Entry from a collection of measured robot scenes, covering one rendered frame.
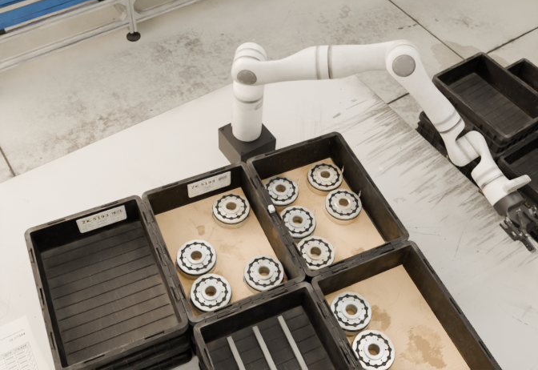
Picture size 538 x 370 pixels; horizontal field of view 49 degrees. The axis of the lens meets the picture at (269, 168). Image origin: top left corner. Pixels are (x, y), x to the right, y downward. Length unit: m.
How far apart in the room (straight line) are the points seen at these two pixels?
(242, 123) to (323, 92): 0.47
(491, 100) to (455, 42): 1.09
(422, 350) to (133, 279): 0.74
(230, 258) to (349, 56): 0.62
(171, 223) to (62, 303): 0.35
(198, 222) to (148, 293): 0.24
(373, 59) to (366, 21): 2.05
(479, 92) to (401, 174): 0.80
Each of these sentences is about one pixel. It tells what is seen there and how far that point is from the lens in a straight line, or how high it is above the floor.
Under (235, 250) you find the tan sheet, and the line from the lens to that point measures 1.60.
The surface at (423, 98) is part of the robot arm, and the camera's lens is 1.62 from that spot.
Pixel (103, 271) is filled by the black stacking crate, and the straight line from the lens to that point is 1.61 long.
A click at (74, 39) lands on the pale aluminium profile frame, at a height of 0.14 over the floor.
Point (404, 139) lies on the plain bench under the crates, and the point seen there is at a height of 0.70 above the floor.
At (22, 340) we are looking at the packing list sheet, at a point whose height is 0.70.
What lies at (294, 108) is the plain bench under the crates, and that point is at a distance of 2.11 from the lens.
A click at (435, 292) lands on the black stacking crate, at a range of 1.55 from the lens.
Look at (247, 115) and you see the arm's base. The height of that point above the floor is 0.92.
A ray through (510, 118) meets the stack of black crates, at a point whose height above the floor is 0.49.
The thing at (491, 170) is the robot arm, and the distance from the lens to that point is 1.69.
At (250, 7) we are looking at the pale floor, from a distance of 3.70.
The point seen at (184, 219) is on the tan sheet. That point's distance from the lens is 1.66.
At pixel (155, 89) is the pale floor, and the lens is 3.19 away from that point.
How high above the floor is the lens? 2.22
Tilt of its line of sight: 52 degrees down
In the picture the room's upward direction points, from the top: 5 degrees clockwise
